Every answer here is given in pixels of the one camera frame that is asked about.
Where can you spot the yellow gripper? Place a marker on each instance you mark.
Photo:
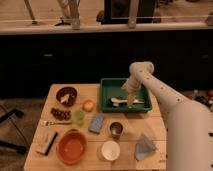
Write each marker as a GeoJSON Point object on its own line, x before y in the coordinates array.
{"type": "Point", "coordinates": [130, 99]}

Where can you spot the white dish brush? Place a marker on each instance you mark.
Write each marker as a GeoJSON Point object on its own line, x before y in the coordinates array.
{"type": "Point", "coordinates": [116, 102]}

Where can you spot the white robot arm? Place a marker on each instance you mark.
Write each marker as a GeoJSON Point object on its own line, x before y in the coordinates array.
{"type": "Point", "coordinates": [190, 123]}

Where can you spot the white small bowl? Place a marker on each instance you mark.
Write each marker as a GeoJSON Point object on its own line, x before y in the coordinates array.
{"type": "Point", "coordinates": [110, 150]}

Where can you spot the dark brown bowl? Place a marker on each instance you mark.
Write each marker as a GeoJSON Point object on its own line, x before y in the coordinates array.
{"type": "Point", "coordinates": [67, 96]}

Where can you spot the red plastic bowl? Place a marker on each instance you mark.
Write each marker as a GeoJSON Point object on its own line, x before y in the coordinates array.
{"type": "Point", "coordinates": [71, 147]}

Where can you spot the green plastic tray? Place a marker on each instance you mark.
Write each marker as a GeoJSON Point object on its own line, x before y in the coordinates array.
{"type": "Point", "coordinates": [111, 88]}

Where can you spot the metal cup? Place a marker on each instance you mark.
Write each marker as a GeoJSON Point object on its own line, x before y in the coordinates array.
{"type": "Point", "coordinates": [116, 129]}

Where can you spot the blue sponge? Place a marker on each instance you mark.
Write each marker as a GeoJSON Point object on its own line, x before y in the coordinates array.
{"type": "Point", "coordinates": [96, 124]}

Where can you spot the orange fruit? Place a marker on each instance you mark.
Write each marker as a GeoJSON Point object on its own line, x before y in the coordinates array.
{"type": "Point", "coordinates": [88, 105]}

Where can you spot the blue grey folded cloth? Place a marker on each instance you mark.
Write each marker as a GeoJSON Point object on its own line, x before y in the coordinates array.
{"type": "Point", "coordinates": [144, 147]}

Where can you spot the green small cup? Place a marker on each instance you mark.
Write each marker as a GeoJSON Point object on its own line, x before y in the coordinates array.
{"type": "Point", "coordinates": [78, 117]}

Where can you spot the dark red grape bunch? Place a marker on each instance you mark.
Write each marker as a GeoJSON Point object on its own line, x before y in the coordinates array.
{"type": "Point", "coordinates": [60, 114]}

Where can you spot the metal fork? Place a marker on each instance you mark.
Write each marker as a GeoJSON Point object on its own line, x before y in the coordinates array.
{"type": "Point", "coordinates": [49, 123]}

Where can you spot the black tripod stand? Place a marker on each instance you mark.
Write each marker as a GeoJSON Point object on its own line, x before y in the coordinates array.
{"type": "Point", "coordinates": [11, 136]}

